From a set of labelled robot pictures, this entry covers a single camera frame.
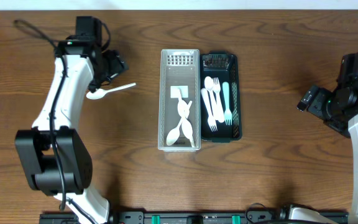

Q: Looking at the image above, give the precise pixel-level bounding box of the white spoon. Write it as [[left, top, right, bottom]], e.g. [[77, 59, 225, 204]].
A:
[[175, 88, 196, 148], [204, 77, 219, 121], [86, 83, 136, 100]]

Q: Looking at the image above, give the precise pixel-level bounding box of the white spoon bowl down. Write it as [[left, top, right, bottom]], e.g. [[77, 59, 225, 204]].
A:
[[177, 100, 190, 119]]

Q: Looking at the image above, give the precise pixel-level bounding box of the white spoon bowl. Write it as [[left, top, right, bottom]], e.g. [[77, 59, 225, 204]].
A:
[[166, 101, 192, 146]]

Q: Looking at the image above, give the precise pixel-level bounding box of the white fork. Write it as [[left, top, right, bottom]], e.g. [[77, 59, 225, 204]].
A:
[[213, 78, 225, 123], [201, 88, 218, 132], [222, 82, 232, 125]]

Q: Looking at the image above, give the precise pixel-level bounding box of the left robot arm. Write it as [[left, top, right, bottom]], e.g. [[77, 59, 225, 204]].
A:
[[14, 16, 128, 223]]

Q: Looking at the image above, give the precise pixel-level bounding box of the white label sticker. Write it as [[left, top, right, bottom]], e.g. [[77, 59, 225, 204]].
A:
[[170, 86, 188, 98]]

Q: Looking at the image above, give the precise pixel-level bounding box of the clear perforated plastic basket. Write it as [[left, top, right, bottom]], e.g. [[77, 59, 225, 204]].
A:
[[158, 49, 201, 152]]

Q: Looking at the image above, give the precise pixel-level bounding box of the black perforated plastic basket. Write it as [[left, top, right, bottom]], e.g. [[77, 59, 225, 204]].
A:
[[200, 51, 242, 142]]

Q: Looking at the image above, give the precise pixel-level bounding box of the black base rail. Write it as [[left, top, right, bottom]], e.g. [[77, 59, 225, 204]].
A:
[[39, 205, 349, 224]]

